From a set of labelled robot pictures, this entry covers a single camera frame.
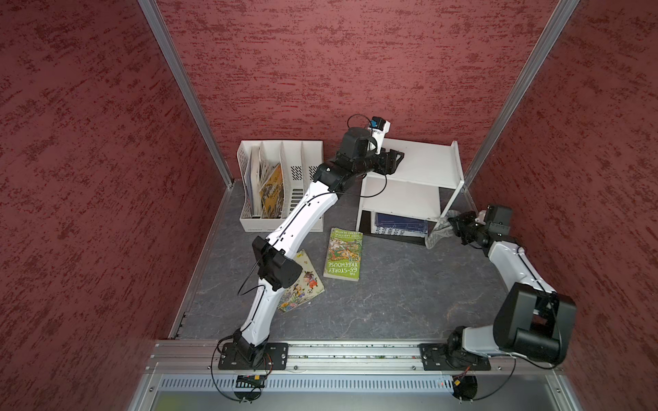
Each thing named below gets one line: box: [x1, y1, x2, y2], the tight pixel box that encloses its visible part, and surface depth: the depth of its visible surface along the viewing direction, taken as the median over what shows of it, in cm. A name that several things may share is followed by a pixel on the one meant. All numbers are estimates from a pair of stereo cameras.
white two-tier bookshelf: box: [355, 138, 466, 233], surface depth 87 cm
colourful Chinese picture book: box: [277, 249, 326, 313], surface depth 89 cm
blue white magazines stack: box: [245, 145, 262, 216], surface depth 94 cm
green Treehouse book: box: [323, 226, 364, 281], surface depth 94 cm
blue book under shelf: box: [374, 212, 429, 235], surface depth 99 cm
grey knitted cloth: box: [424, 209, 461, 250], surface depth 90 cm
